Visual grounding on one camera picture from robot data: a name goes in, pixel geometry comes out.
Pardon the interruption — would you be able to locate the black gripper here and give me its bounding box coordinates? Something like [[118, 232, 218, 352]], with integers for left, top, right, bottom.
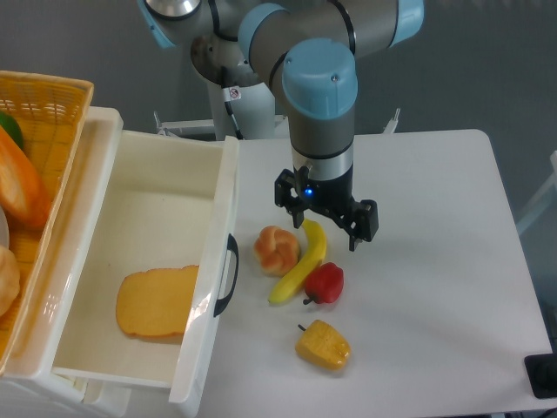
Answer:
[[274, 166, 379, 252]]

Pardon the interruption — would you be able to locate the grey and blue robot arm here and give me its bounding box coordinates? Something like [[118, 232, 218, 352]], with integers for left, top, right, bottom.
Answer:
[[138, 1, 425, 248]]

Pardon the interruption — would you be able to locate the white drawer cabinet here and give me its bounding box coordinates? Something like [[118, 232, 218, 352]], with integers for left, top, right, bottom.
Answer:
[[1, 107, 123, 417]]

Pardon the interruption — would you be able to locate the yellow banana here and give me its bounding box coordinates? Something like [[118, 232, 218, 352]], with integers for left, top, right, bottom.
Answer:
[[268, 219, 327, 305]]

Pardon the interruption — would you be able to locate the knotted bread roll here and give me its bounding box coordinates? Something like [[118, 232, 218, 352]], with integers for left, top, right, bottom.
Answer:
[[253, 226, 300, 277]]

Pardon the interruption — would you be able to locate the red bell pepper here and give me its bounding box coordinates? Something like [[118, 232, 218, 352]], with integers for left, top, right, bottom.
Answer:
[[303, 262, 344, 305]]

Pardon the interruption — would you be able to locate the yellow bell pepper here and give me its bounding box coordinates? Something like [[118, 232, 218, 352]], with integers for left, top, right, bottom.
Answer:
[[295, 320, 352, 371]]

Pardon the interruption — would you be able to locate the toast bread slice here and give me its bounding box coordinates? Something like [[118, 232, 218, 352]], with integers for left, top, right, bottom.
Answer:
[[116, 265, 198, 339]]

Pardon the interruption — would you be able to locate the black device at edge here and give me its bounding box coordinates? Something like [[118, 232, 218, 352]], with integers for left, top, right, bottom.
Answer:
[[524, 354, 556, 399]]

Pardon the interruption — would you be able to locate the yellow woven basket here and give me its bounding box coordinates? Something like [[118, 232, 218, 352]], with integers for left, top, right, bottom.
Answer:
[[1, 71, 94, 372]]

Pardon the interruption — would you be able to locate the orange baguette loaf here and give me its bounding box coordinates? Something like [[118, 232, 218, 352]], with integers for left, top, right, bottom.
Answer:
[[1, 128, 51, 229]]

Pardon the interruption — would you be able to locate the round bread bun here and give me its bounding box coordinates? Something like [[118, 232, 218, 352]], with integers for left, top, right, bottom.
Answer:
[[0, 246, 20, 316]]

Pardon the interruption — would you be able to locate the green vegetable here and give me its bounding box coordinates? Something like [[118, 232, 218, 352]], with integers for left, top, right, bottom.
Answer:
[[0, 111, 24, 150]]

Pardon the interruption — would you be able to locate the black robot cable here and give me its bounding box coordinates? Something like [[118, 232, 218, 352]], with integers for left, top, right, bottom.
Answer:
[[220, 64, 245, 141]]

